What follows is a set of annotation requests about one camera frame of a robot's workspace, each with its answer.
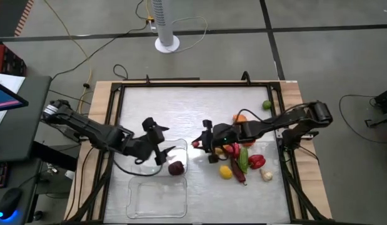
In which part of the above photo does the glossy white table board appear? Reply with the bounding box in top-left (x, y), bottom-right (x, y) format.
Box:
top-left (103, 86), bottom-right (291, 224)

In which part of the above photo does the looped black cable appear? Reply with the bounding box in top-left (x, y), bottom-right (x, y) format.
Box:
top-left (113, 64), bottom-right (129, 81)

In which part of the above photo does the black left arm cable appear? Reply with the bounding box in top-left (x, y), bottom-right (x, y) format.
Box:
top-left (113, 152), bottom-right (165, 178)

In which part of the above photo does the yellow floor cable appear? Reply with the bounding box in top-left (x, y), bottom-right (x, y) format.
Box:
top-left (43, 0), bottom-right (93, 114)

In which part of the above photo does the black metal table frame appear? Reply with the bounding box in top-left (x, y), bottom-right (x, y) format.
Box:
top-left (66, 71), bottom-right (338, 225)

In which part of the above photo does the black computer mouse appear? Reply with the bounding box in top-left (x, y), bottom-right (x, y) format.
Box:
top-left (0, 187), bottom-right (24, 221)

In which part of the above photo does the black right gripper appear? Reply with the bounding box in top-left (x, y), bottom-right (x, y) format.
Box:
top-left (191, 119), bottom-right (243, 164)

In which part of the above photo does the red plastic crate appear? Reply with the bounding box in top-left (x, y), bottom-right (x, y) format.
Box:
top-left (0, 42), bottom-right (28, 78)

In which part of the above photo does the yellow lemon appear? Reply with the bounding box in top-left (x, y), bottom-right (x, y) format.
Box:
top-left (219, 165), bottom-right (234, 180)

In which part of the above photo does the dark red long vegetable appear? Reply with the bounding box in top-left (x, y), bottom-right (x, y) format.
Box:
top-left (229, 157), bottom-right (248, 186)

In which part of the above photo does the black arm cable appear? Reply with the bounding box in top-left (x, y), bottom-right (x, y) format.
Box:
top-left (113, 152), bottom-right (165, 178)
top-left (234, 108), bottom-right (277, 126)

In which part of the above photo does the white power adapter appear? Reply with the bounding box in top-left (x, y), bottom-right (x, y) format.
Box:
top-left (147, 17), bottom-right (158, 33)

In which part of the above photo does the clear plastic container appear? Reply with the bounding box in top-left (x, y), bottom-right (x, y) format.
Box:
top-left (130, 138), bottom-right (189, 178)
top-left (126, 175), bottom-right (188, 219)

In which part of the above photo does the pale garlic bulb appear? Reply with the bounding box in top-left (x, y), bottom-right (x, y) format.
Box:
top-left (259, 168), bottom-right (274, 183)

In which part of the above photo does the thin black floor cable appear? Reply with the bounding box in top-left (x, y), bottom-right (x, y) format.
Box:
top-left (338, 94), bottom-right (387, 145)

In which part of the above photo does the computer monitor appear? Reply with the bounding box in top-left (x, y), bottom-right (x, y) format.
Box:
top-left (0, 78), bottom-right (29, 113)

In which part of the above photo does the red bell pepper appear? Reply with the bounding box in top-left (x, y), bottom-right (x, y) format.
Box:
top-left (248, 154), bottom-right (266, 170)

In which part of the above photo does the dark purple round produce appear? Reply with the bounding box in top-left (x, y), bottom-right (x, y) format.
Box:
top-left (168, 161), bottom-right (185, 176)

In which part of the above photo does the dark grey desk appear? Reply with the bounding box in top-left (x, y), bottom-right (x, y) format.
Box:
top-left (0, 74), bottom-right (53, 165)

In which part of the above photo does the green cucumber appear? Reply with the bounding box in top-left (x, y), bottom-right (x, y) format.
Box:
top-left (238, 146), bottom-right (250, 174)

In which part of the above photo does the long black floor cable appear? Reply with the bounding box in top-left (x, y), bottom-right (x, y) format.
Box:
top-left (51, 0), bottom-right (155, 81)

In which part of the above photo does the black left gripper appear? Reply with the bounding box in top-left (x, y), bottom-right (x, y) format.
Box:
top-left (127, 117), bottom-right (177, 167)

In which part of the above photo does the red long pepper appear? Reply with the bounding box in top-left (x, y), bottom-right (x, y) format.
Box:
top-left (223, 142), bottom-right (241, 159)

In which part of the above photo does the black mat with striped edge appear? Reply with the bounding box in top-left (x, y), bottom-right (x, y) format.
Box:
top-left (0, 0), bottom-right (35, 38)

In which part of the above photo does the white fan cable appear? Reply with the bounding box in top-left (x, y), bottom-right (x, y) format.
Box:
top-left (163, 16), bottom-right (209, 53)

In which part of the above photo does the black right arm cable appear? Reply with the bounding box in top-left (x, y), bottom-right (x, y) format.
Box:
top-left (234, 108), bottom-right (277, 126)

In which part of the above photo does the grey tower fan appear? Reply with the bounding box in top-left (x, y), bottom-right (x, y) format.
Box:
top-left (151, 0), bottom-right (181, 54)

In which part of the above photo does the black floor device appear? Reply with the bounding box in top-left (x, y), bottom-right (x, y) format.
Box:
top-left (364, 86), bottom-right (387, 129)

